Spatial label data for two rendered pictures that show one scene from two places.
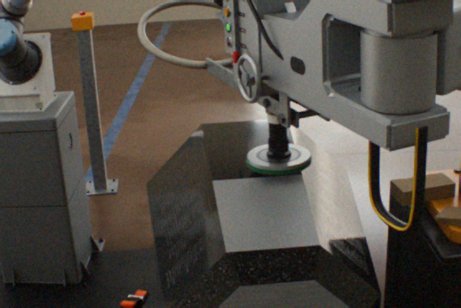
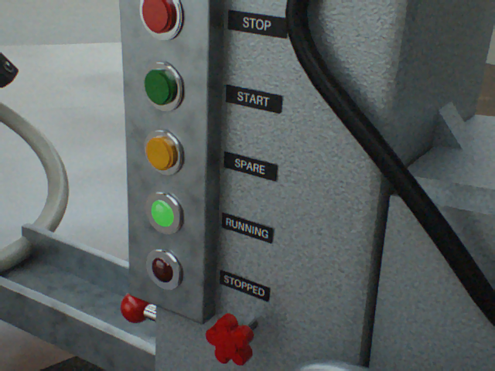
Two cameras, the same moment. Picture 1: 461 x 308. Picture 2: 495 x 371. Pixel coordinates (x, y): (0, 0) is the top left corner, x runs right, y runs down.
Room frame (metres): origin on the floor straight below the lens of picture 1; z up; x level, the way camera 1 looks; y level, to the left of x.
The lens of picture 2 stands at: (1.94, 0.22, 1.58)
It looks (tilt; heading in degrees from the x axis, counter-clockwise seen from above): 23 degrees down; 324
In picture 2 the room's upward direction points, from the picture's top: 3 degrees clockwise
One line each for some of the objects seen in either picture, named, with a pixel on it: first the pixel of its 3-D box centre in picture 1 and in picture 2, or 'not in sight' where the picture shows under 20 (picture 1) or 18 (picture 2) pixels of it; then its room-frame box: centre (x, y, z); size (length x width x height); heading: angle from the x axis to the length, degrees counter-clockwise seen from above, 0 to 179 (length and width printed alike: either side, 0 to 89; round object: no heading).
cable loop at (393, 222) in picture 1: (395, 174); not in sight; (1.76, -0.41, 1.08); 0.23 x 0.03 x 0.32; 24
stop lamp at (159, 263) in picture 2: not in sight; (164, 268); (2.37, 0.00, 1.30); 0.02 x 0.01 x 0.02; 24
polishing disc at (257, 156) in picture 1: (278, 156); not in sight; (2.36, -0.15, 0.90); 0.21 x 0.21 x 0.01
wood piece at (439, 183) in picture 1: (423, 189); not in sight; (2.24, -0.62, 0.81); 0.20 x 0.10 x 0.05; 102
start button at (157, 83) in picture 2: not in sight; (161, 86); (2.37, 0.00, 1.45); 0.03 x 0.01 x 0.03; 24
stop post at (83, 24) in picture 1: (91, 104); not in sight; (4.21, 0.83, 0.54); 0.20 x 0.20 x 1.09; 4
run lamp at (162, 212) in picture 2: not in sight; (164, 212); (2.37, 0.00, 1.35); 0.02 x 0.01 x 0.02; 24
